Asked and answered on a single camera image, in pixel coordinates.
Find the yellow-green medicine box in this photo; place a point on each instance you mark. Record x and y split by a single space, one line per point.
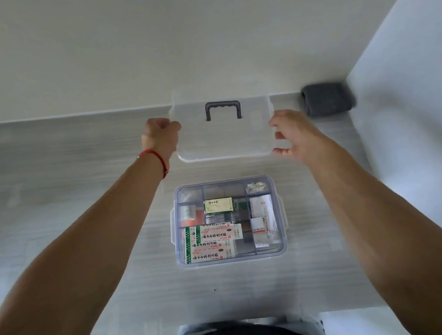
218 206

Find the person's left thumb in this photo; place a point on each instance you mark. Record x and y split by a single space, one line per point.
172 129

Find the person's right hand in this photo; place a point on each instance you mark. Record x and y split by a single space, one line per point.
302 136

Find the person's right forearm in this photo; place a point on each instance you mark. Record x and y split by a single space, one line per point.
396 231

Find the person's left forearm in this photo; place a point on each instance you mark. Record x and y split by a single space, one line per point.
75 265

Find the silver foil pill packet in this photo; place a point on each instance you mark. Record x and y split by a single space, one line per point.
257 187

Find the white-green plaster box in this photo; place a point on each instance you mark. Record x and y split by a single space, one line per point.
210 252
217 233

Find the orange-white medicine box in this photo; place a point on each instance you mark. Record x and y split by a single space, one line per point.
189 216

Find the clear compartment storage box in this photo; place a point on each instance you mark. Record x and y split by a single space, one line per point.
232 255

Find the person's left hand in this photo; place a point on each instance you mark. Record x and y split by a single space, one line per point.
158 139

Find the tall white-red medicine packet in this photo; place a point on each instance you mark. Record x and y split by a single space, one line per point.
266 210

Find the person's right thumb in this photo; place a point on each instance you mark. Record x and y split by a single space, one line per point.
282 151

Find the dark green medicine box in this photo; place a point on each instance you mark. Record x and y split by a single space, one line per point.
240 206

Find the dark grey folded cloth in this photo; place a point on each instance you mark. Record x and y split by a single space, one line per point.
327 98

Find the small white-orange medicine box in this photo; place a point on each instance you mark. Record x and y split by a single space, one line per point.
259 229

